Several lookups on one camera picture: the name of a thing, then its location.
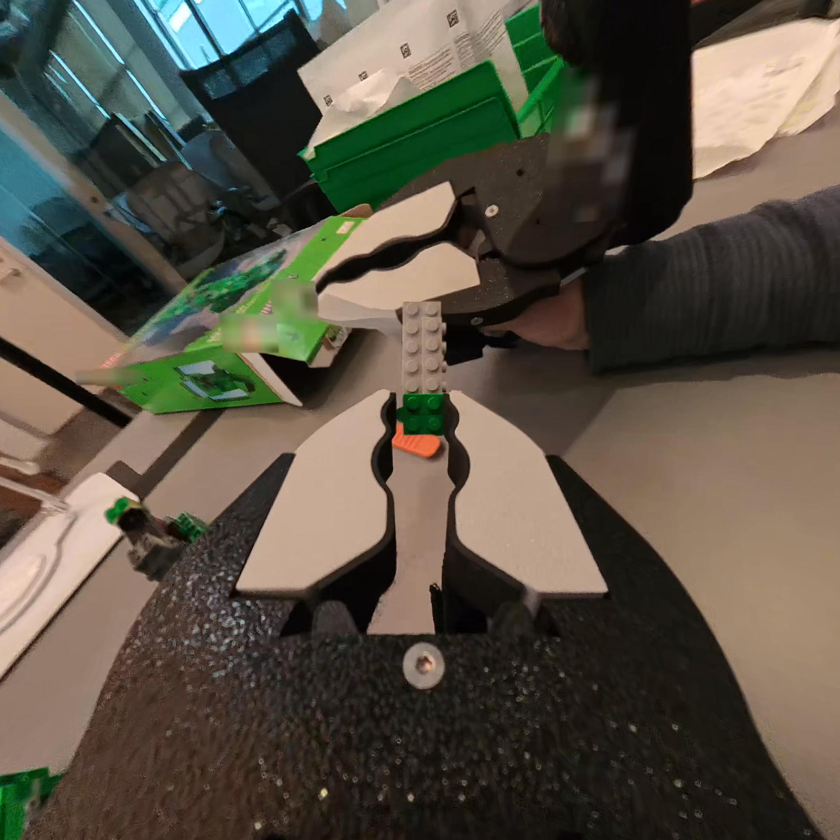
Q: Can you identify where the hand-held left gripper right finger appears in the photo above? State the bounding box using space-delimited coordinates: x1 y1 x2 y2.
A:
443 390 609 614

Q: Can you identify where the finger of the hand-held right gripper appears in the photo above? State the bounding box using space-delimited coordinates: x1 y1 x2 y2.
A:
315 181 462 294
317 241 485 329

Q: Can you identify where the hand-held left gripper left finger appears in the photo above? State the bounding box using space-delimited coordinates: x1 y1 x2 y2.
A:
235 389 399 605

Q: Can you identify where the grey toy brick plate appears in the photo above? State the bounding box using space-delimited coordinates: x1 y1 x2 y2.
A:
401 301 449 395

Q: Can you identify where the green square toy brick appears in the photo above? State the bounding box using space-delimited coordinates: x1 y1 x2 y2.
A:
395 392 452 438

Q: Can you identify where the person's right forearm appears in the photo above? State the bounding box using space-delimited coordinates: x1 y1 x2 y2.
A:
583 187 840 376

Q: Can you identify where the grey desk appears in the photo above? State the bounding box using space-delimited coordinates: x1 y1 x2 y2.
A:
0 13 840 840

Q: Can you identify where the person's right hand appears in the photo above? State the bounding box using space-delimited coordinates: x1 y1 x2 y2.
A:
487 277 592 353

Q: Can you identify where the green plastic bin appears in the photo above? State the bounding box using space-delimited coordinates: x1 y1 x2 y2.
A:
504 3 569 137
298 61 527 215

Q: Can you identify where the white crumpled paper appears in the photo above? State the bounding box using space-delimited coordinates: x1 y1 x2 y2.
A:
307 74 429 153

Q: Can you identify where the orange brick separator tool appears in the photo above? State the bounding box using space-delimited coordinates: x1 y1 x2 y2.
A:
392 422 443 459

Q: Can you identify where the green cardboard toy box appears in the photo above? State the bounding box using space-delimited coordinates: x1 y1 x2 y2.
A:
98 205 376 416

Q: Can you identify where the green and black brick build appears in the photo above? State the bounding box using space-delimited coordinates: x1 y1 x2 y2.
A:
104 495 212 582

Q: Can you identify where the white printed cardboard sheet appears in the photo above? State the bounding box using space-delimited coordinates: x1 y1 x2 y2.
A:
297 0 526 132

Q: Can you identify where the black office chair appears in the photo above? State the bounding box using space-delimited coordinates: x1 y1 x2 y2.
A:
179 9 324 199

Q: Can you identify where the large white paper sheet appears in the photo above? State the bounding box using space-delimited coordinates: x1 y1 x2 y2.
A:
691 16 840 182

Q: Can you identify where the green toy brick plate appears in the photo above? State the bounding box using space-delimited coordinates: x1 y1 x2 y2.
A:
0 766 66 840

